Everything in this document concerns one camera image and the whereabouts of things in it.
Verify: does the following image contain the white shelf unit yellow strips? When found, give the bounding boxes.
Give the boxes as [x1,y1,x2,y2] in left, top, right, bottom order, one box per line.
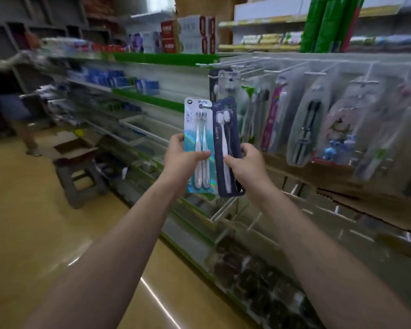
[218,0,411,53]

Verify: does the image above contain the row of colourful wrap rolls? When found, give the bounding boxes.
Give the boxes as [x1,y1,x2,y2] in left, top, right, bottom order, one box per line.
[241,30,411,47]

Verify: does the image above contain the blue green product box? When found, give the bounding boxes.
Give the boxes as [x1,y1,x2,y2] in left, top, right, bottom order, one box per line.
[84,68,136,89]

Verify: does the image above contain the woven brown column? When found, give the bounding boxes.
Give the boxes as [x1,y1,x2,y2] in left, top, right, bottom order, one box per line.
[174,0,247,45]

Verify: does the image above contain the kids toothbrush pack blue toy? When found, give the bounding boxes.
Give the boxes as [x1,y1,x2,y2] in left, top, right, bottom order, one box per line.
[311,96,367,165]

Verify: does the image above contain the brown cardboard tray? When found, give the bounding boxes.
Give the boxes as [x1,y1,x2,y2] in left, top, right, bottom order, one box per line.
[263,152,411,237]

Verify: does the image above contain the pink label toothbrush pack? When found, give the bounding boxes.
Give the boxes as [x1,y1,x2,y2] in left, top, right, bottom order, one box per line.
[260,75,288,153]

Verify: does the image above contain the person's right hand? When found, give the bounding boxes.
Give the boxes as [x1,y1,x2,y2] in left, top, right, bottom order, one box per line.
[223,143,278,202]

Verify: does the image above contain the small brown cardboard box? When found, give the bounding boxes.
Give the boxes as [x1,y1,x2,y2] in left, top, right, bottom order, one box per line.
[51,130,102,165]

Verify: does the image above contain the green label toothbrush pack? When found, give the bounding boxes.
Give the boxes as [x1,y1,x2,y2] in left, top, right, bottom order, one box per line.
[250,87,271,148]

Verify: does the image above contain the grey stool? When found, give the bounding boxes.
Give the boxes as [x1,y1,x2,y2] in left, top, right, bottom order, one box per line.
[54,157,110,209]

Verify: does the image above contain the oval twin black toothbrush pack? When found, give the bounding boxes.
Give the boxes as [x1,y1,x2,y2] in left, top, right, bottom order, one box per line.
[286,77,331,167]

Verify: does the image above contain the green spray can red side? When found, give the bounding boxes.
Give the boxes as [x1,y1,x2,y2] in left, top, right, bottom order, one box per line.
[335,0,367,53]

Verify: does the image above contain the white toothpaste box red print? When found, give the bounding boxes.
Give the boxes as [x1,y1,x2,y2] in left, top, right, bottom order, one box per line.
[41,37,127,53]

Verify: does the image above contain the tall green spray can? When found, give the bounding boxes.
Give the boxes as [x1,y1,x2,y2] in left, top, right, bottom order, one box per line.
[314,0,350,53]
[300,0,329,53]

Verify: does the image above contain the person's right forearm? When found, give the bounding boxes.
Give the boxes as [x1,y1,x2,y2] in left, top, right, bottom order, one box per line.
[257,188,411,329]

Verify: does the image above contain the grey wall cubby shelving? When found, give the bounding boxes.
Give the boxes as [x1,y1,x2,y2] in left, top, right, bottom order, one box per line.
[0,0,124,55]

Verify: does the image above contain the clear green toothbrush pack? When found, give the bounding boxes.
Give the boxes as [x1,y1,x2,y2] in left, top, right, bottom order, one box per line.
[354,106,411,182]

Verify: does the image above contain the person's left hand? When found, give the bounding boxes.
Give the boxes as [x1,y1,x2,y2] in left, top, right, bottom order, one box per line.
[161,133,212,196]

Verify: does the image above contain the person's left forearm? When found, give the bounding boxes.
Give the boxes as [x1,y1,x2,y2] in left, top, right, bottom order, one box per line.
[22,181,189,329]

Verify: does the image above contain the white purple toothpaste box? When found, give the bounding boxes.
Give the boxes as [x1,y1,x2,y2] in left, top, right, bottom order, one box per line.
[130,42,163,53]
[128,32,162,43]

